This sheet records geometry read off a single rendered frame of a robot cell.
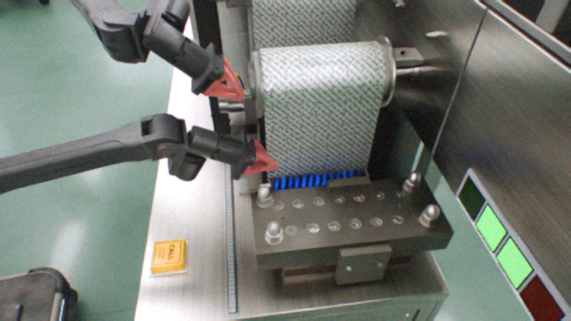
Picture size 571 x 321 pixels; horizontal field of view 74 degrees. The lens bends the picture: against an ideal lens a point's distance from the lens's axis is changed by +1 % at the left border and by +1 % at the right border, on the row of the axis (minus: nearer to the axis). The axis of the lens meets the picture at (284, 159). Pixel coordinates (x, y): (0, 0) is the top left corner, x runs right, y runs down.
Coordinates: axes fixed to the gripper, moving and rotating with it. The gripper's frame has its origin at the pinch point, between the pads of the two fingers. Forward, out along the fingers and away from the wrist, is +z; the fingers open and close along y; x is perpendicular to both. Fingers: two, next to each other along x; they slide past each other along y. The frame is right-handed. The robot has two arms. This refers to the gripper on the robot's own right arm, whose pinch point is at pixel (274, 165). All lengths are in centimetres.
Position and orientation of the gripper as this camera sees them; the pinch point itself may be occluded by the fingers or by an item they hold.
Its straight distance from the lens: 84.6
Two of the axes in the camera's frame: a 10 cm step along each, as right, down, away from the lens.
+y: 1.3, 6.8, -7.2
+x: 4.9, -6.8, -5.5
